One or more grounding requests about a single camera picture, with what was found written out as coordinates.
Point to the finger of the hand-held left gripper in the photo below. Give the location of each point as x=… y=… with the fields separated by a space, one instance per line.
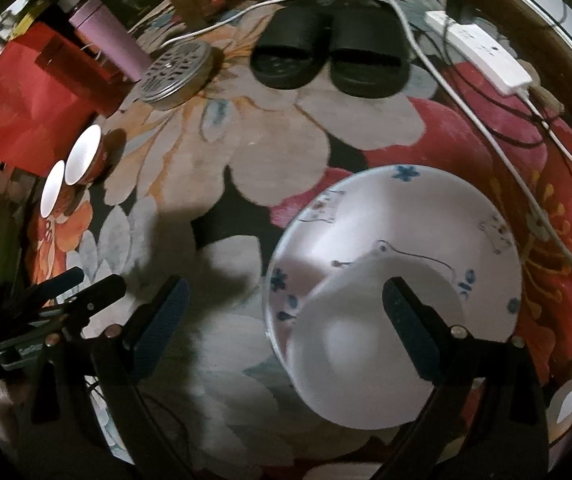
x=61 y=282
x=101 y=291

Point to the floral rug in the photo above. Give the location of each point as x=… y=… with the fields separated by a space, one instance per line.
x=266 y=125

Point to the pink bottle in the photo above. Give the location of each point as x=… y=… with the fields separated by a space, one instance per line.
x=106 y=30

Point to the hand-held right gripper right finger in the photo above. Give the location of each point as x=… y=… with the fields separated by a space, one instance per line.
x=411 y=330

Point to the white bowl with red outside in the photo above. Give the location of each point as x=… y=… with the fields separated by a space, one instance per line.
x=52 y=187
x=82 y=152
x=346 y=360

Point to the round perforated metal tin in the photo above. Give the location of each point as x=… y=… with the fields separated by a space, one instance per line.
x=176 y=67

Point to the white power strip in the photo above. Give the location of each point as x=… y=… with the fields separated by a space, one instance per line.
x=486 y=55

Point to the large bear print plate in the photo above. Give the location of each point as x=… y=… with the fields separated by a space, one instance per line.
x=416 y=210

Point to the red paper bag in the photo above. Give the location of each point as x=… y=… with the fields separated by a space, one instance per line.
x=26 y=105

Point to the black slipper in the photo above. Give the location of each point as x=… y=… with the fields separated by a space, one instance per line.
x=368 y=55
x=288 y=50

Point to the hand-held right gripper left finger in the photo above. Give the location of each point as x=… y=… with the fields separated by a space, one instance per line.
x=163 y=322

